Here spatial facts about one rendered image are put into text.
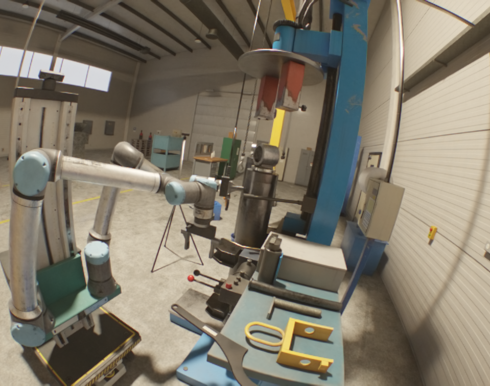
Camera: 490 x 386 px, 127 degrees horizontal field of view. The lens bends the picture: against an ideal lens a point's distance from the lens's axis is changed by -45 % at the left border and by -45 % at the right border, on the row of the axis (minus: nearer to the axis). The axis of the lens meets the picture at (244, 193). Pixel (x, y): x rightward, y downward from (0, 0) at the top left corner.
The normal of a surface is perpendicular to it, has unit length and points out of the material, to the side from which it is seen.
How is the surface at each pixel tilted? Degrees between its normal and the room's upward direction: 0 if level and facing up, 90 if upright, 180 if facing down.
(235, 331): 0
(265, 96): 90
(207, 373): 0
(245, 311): 0
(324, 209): 90
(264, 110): 90
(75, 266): 90
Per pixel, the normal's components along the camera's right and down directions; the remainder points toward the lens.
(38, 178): 0.74, 0.15
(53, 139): 0.93, 0.23
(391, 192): -0.29, 0.16
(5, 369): 0.17, -0.96
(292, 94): 0.26, 0.26
